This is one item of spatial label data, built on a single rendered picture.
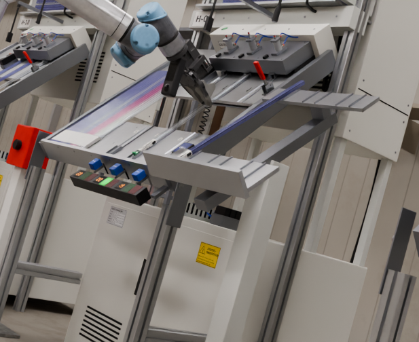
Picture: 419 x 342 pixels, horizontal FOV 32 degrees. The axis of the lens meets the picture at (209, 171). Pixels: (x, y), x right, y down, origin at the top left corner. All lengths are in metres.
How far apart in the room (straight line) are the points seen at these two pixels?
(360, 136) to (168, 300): 0.82
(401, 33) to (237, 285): 1.17
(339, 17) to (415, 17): 0.39
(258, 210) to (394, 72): 0.97
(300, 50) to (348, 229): 3.70
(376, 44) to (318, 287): 0.81
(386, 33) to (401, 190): 3.24
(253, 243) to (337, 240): 4.14
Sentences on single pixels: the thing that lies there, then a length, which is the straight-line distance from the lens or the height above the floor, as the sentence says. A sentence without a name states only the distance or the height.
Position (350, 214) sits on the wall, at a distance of 5.90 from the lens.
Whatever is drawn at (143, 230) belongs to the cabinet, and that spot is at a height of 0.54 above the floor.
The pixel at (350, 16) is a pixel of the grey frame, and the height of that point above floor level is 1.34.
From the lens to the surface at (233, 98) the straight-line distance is 2.26.
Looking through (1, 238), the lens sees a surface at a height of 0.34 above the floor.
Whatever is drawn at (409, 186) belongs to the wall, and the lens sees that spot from 5.66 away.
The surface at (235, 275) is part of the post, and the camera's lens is 1.81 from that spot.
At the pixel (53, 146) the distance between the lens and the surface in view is 2.43.
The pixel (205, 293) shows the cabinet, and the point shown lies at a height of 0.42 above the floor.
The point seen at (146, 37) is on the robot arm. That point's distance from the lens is 1.94.
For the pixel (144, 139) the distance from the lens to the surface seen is 2.21.
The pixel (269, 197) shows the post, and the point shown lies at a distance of 1.81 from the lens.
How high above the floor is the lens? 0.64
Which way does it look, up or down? 3 degrees up
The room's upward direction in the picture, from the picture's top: 16 degrees clockwise
